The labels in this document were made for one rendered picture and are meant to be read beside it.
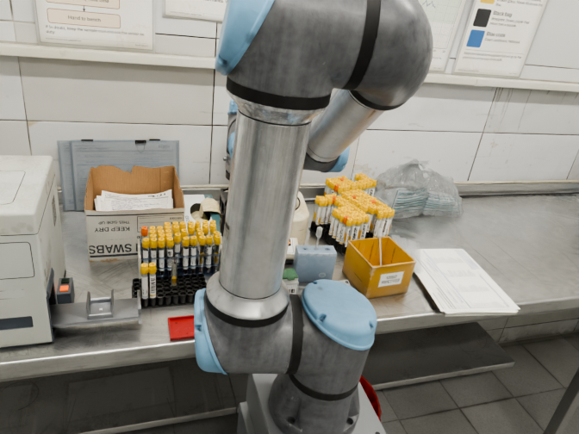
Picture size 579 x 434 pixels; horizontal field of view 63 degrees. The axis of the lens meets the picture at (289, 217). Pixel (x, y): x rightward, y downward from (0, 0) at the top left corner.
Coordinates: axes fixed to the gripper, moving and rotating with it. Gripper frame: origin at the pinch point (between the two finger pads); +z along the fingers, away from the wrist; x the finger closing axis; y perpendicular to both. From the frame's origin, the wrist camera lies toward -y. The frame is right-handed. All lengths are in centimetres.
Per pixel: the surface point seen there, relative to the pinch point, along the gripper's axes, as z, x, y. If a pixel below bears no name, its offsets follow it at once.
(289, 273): 6.5, -13.4, 1.1
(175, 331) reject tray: 13.0, 14.6, -7.9
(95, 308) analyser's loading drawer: 9.2, 30.5, -2.2
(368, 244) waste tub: 5.1, -38.8, 9.4
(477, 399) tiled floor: 101, -122, 24
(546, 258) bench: 13, -104, 7
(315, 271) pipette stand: 8.7, -21.8, 3.9
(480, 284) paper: 12, -68, -4
